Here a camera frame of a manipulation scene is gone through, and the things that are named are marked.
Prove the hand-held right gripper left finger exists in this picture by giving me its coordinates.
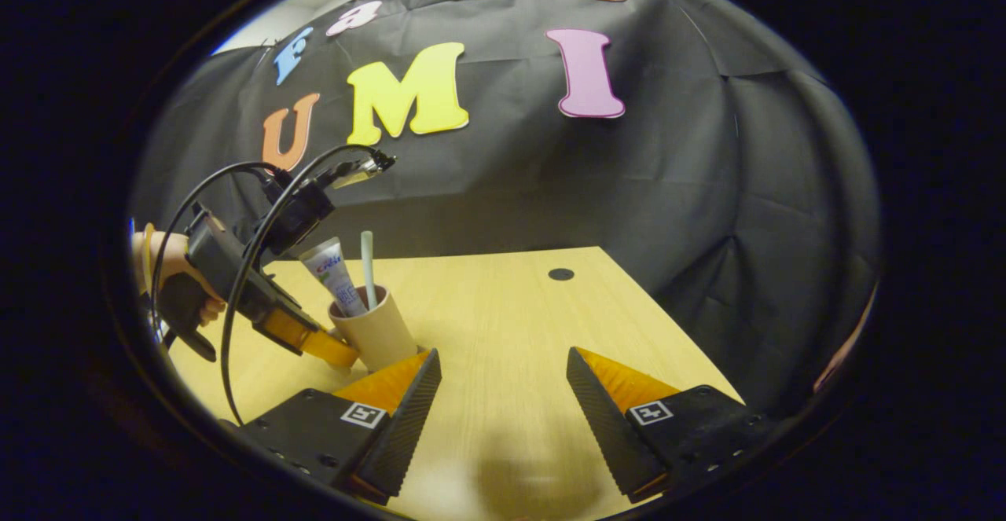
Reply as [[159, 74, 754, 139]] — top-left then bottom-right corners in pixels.
[[236, 348, 442, 506]]

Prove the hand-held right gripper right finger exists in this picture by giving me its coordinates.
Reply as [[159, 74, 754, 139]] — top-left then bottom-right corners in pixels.
[[566, 347, 779, 504]]

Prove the beige cup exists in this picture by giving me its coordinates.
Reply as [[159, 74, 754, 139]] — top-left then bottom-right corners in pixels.
[[329, 285, 420, 372]]

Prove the white toothpaste tube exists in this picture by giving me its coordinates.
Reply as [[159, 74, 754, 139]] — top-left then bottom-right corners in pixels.
[[299, 237, 369, 317]]

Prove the pale green toothbrush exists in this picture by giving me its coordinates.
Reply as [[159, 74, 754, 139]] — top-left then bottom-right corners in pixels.
[[361, 230, 378, 311]]

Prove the wooden desktop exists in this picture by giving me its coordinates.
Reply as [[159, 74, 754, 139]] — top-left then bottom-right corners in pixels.
[[169, 246, 746, 521]]

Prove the black backdrop cloth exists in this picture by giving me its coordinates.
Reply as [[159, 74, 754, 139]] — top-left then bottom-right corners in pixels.
[[130, 0, 881, 420]]

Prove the black cable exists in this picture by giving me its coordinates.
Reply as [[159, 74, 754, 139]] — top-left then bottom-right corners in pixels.
[[149, 161, 277, 325], [220, 144, 378, 426]]

